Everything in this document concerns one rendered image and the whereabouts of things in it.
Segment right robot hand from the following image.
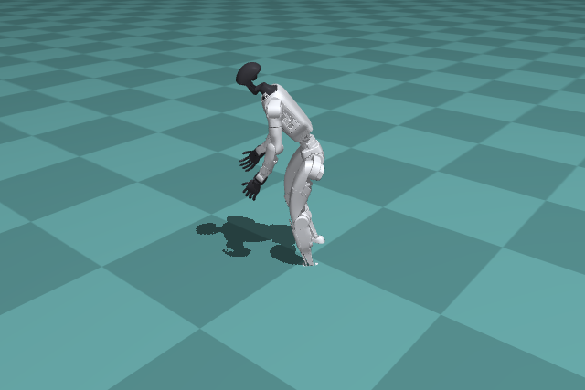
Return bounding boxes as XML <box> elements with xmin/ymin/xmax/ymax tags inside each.
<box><xmin>239</xmin><ymin>149</ymin><xmax>266</xmax><ymax>172</ymax></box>

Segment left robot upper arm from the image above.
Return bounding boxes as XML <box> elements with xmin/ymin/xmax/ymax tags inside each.
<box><xmin>266</xmin><ymin>100</ymin><xmax>283</xmax><ymax>155</ymax></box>

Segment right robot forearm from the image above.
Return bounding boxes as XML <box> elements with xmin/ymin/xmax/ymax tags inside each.
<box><xmin>256</xmin><ymin>134</ymin><xmax>271</xmax><ymax>156</ymax></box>

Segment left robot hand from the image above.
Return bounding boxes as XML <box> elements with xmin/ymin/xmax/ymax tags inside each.
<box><xmin>242</xmin><ymin>172</ymin><xmax>268</xmax><ymax>201</ymax></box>

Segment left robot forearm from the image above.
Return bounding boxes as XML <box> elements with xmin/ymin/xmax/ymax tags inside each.
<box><xmin>256</xmin><ymin>143</ymin><xmax>278</xmax><ymax>183</ymax></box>

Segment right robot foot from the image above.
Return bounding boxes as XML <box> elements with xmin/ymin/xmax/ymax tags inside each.
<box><xmin>312</xmin><ymin>234</ymin><xmax>325</xmax><ymax>244</ymax></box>

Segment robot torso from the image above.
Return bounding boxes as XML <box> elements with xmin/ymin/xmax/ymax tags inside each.
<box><xmin>261</xmin><ymin>83</ymin><xmax>324</xmax><ymax>164</ymax></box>

